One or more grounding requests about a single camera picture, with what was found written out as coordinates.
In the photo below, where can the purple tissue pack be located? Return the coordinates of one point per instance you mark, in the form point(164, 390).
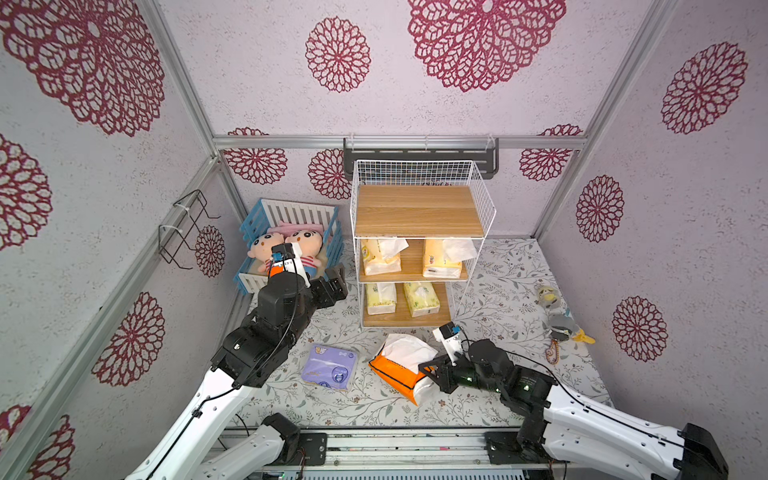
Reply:
point(330, 367)

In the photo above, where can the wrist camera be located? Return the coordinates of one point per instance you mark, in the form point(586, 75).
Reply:
point(287, 258)
point(450, 336)

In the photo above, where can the blue white slatted crate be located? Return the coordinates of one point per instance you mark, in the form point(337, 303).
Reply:
point(286, 217)

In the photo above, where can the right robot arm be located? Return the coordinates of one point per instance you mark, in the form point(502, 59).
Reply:
point(563, 425)

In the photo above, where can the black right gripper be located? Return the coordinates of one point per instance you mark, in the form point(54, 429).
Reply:
point(445, 370)

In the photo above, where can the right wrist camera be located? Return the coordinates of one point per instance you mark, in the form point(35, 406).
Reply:
point(450, 336)

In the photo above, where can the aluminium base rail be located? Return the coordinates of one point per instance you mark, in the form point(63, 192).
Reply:
point(408, 451)

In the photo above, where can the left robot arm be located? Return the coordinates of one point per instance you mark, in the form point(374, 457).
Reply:
point(242, 365)

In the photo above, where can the orange tissue pack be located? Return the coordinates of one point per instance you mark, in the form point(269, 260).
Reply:
point(397, 364)

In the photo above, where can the green tissue pack left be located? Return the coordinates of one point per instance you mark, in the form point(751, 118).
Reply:
point(380, 298)

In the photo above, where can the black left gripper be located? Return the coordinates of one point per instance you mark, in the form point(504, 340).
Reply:
point(336, 283)

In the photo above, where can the black wire wall rack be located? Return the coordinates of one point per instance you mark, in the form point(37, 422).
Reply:
point(173, 237)

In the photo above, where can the green tissue pack right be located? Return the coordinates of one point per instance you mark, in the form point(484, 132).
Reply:
point(421, 298)

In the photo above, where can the pink doll plush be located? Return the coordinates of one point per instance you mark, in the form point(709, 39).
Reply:
point(307, 246)
point(260, 252)

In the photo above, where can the pink doll plush right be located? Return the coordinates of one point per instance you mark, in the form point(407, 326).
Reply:
point(307, 246)

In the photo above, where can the white wire three-tier shelf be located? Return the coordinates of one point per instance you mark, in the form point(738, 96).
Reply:
point(417, 201)

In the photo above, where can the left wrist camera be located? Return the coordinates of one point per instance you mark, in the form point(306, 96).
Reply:
point(287, 258)

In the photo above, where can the green tissue pack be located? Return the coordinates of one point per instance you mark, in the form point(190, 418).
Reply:
point(380, 298)
point(421, 298)

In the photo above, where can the yellow tissue pack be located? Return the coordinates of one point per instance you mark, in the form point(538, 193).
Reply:
point(382, 256)
point(445, 258)

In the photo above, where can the pink doll plush left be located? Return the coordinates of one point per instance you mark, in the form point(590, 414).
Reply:
point(260, 252)

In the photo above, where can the yellow grey penguin plush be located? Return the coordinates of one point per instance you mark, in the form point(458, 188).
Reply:
point(549, 297)

